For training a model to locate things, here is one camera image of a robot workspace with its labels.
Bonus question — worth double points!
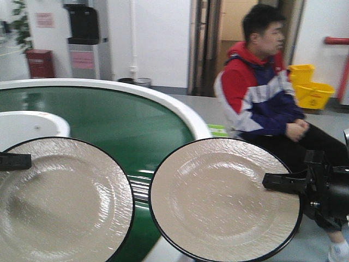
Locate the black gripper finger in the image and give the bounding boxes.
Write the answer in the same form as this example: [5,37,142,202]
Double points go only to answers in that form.
[1,152,32,171]
[262,171,310,194]

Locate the beige plate with black rim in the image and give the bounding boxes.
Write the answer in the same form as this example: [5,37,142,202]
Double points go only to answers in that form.
[149,138,302,261]

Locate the yellow mop bucket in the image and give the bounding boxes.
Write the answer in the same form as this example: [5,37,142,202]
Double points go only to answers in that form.
[288,64,335,110]

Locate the seated person red blue jacket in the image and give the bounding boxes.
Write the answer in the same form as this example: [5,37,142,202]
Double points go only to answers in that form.
[214,4,349,262]

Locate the red fire extinguisher cabinet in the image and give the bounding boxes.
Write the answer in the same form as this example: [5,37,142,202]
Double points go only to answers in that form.
[25,49,56,79]

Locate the white outer conveyor rim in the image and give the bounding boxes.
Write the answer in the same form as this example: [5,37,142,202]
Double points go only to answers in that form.
[0,78,213,141]

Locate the green circular conveyor belt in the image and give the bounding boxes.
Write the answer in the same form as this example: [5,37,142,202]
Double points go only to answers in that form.
[1,86,194,261]

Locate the steel conveyor rollers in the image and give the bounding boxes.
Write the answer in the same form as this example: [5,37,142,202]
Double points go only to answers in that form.
[128,175,151,204]

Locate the green potted plant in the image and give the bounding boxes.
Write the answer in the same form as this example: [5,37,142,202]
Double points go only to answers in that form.
[11,0,33,53]

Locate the black water dispenser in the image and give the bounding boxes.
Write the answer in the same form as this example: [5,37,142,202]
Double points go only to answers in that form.
[62,1,112,80]

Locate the black waste bin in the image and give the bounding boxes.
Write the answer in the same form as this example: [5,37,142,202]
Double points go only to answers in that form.
[117,78,134,84]

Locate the red pipe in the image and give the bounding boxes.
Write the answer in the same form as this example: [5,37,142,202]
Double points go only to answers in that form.
[324,37,349,45]

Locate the clear mesh waste bin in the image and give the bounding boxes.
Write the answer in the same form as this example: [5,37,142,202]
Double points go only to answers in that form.
[134,78,152,88]

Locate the white inner conveyor ring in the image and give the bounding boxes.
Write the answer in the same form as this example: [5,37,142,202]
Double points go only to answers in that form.
[0,110,71,152]

